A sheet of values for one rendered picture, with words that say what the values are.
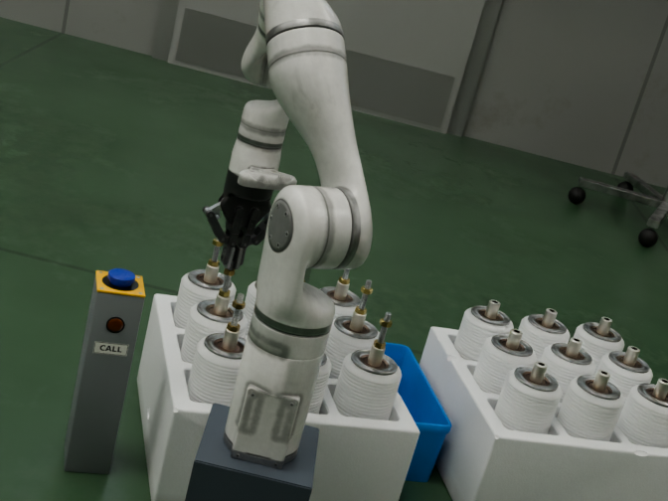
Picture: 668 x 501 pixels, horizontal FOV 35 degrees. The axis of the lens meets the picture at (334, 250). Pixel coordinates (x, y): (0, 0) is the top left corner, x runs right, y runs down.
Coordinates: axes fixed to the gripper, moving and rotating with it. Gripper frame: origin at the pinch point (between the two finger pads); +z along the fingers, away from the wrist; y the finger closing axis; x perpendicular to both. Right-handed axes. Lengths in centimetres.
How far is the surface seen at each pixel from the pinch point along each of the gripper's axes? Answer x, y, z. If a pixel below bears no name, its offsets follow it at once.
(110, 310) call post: 7.3, 20.1, 6.8
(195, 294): -8.6, 1.3, 11.2
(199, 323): 2.5, 4.1, 10.9
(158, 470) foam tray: 16.0, 10.9, 28.9
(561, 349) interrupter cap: 10, -62, 10
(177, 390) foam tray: 12.2, 9.2, 17.2
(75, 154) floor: -146, -9, 35
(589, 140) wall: -199, -236, 22
